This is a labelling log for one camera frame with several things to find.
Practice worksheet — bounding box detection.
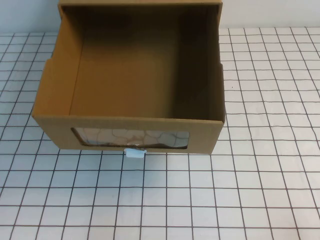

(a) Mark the white grid tablecloth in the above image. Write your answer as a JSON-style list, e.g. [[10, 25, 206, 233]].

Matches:
[[0, 24, 320, 240]]

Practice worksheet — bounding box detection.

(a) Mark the brown cardboard drawer with window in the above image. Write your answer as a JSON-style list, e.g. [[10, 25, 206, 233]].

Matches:
[[31, 4, 226, 154]]

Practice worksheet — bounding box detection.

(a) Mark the white plastic drawer handle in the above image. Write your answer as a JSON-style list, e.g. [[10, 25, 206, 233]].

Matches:
[[124, 147, 147, 160]]

